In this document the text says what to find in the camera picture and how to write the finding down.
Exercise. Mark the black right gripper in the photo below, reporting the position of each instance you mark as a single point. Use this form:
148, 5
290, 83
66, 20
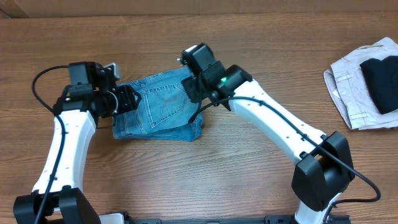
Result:
189, 88

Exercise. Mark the folded black garment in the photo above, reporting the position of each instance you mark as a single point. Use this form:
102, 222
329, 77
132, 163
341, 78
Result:
381, 80

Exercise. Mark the folded light grey trousers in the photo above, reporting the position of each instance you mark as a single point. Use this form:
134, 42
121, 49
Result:
347, 87

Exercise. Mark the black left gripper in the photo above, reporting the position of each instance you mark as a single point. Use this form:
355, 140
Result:
125, 92

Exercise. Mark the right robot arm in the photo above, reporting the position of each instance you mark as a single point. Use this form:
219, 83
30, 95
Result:
322, 162

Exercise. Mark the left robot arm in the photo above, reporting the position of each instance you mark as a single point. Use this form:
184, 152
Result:
91, 94

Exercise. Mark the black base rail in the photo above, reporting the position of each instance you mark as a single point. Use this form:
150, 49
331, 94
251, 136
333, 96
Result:
217, 220

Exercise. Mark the light blue denim jeans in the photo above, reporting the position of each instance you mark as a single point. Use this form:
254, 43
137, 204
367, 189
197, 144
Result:
163, 111

